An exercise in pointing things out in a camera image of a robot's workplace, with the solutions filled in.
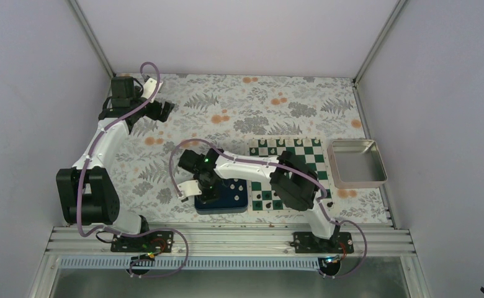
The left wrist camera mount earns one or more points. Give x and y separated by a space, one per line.
151 88

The green white chess board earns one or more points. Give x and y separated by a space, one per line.
309 150

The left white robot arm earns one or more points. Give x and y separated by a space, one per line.
87 194

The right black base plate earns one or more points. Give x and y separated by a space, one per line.
307 243

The dark blue tray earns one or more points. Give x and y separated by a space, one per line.
231 197

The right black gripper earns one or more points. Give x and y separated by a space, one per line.
211 196

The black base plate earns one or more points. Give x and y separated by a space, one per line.
307 243
157 242

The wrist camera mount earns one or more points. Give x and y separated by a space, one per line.
151 88
188 189

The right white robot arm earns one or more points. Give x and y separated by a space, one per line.
295 183

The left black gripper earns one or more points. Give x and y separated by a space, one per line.
162 117

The black chess piece row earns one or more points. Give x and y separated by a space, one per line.
266 201

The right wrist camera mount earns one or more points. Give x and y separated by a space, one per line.
188 189

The silver metal tin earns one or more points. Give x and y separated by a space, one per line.
356 164

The floral table mat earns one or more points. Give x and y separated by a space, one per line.
227 111

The aluminium rail frame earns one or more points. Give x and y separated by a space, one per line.
239 240

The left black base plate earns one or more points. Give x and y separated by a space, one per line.
157 242

